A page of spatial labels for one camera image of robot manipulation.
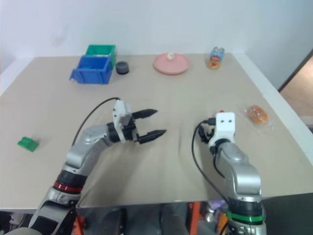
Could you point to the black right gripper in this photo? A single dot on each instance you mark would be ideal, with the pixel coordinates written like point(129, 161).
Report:
point(205, 134)

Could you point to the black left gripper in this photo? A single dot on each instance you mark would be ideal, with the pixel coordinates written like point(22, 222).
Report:
point(130, 134)

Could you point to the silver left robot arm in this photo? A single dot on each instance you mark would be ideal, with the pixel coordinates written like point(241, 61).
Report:
point(80, 149)

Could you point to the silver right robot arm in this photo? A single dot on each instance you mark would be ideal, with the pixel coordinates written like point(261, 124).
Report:
point(244, 176)

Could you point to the beige tablecloth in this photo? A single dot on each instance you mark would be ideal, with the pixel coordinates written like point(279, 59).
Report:
point(156, 98)

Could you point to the small red cube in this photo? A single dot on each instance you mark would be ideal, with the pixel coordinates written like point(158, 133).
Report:
point(222, 110)

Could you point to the orange bread in clear wrapper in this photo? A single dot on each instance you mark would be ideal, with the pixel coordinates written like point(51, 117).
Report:
point(257, 114)

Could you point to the dark grey round cup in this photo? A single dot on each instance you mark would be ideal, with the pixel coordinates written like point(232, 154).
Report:
point(122, 67)

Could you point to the pink round plate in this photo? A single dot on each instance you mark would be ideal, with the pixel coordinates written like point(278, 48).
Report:
point(171, 64)

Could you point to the small white pink toy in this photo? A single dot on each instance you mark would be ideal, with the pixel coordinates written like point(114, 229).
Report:
point(170, 56)

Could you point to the purple object under table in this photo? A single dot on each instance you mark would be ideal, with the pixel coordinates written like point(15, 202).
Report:
point(216, 205)

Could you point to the colourful printed drink can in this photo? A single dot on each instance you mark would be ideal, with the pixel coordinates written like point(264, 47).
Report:
point(215, 58)

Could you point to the blue plastic storage bin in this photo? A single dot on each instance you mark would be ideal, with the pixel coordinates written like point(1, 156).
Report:
point(91, 71)

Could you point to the white table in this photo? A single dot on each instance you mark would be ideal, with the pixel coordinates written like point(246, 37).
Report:
point(274, 85)

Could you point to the green plastic storage bin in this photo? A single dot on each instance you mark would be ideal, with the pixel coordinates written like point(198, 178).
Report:
point(101, 51)

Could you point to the green studded cube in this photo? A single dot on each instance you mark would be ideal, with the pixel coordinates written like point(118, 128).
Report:
point(28, 144)

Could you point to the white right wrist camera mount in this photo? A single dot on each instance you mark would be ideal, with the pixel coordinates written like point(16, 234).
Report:
point(226, 124)

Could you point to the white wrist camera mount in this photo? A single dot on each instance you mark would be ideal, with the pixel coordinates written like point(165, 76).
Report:
point(119, 107)
point(226, 124)

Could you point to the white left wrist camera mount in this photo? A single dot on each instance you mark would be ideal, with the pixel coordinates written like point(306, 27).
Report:
point(119, 107)

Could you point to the orange metal frame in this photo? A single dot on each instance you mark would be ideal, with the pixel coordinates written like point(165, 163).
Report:
point(79, 225)
point(194, 218)

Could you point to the brown wooden door frame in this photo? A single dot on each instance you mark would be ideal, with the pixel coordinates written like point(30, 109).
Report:
point(297, 71)

